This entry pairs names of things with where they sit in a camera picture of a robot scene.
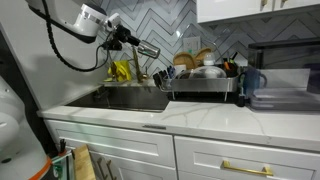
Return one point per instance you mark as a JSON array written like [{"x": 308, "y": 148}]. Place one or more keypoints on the blue pitcher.
[{"x": 253, "y": 81}]

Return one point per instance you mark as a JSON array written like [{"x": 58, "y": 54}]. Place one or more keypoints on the dark label strip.
[{"x": 154, "y": 127}]

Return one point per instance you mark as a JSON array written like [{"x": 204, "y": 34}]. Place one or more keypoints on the black countertop appliance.
[{"x": 286, "y": 55}]

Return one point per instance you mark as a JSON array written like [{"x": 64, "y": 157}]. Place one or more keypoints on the dark steel kitchen sink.
[{"x": 116, "y": 98}]

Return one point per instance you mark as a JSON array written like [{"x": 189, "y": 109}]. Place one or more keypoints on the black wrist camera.
[{"x": 111, "y": 43}]

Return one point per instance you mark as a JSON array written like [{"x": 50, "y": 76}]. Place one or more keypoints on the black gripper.
[{"x": 122, "y": 32}]

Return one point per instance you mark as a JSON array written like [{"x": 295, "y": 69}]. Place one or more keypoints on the clear glass bowl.
[{"x": 200, "y": 71}]

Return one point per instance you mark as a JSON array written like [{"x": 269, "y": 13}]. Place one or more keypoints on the gold spring faucet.
[{"x": 137, "y": 66}]

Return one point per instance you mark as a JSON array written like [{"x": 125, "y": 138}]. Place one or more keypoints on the gold upper cabinet knob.
[{"x": 263, "y": 2}]

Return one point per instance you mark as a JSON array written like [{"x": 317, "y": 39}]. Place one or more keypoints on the silver metal cup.
[{"x": 149, "y": 49}]

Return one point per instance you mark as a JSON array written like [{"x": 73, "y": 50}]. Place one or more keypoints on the round wooden board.
[{"x": 185, "y": 60}]

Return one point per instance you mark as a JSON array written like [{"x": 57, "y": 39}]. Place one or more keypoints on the steel dish rack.
[{"x": 206, "y": 84}]

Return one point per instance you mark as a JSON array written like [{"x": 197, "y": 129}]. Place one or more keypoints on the white upper cabinet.
[{"x": 250, "y": 8}]

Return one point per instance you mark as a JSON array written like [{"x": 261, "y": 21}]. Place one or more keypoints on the tall wooden board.
[{"x": 203, "y": 53}]

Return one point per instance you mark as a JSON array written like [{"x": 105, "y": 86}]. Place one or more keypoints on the white wall outlet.
[{"x": 191, "y": 45}]

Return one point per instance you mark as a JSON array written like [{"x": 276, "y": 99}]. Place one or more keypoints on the white lower cabinet door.
[{"x": 140, "y": 170}]

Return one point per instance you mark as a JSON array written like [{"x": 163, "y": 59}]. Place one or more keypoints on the black utensil holder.
[{"x": 231, "y": 69}]

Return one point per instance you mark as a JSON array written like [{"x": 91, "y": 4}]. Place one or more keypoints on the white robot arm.
[{"x": 60, "y": 13}]

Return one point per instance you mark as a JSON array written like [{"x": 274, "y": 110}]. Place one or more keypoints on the clear baby bottle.
[{"x": 209, "y": 60}]

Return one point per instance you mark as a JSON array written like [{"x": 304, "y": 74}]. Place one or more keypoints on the yellow rubber glove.
[
  {"x": 125, "y": 70},
  {"x": 113, "y": 71}
]

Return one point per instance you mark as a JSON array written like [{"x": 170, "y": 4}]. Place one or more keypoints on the grey plastic container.
[{"x": 283, "y": 100}]

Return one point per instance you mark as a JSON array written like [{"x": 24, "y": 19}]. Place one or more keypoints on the light wooden board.
[{"x": 83, "y": 163}]

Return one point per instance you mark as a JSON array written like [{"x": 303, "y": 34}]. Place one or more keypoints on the clear green box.
[{"x": 61, "y": 166}]

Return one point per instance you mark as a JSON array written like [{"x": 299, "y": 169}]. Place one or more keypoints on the white mug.
[{"x": 180, "y": 69}]

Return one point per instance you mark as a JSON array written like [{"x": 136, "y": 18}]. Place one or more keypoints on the small black object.
[{"x": 240, "y": 100}]

